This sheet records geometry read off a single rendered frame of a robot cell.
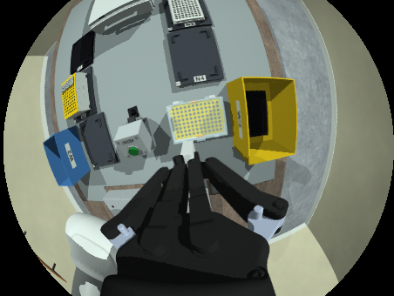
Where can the grey bench mat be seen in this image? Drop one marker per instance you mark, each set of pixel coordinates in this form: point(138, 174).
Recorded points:
point(132, 67)

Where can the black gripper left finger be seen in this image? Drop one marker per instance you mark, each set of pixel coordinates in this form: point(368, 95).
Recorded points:
point(147, 207)

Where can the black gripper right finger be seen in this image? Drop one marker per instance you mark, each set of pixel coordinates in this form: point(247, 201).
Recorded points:
point(263, 212)

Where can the yellow open-top bin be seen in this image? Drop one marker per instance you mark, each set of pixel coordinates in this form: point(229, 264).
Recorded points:
point(282, 118)

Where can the blue bin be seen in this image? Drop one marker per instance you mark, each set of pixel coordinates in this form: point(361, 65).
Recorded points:
point(65, 154)

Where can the black assay plate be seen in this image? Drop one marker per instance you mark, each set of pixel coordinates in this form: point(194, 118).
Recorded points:
point(257, 112)

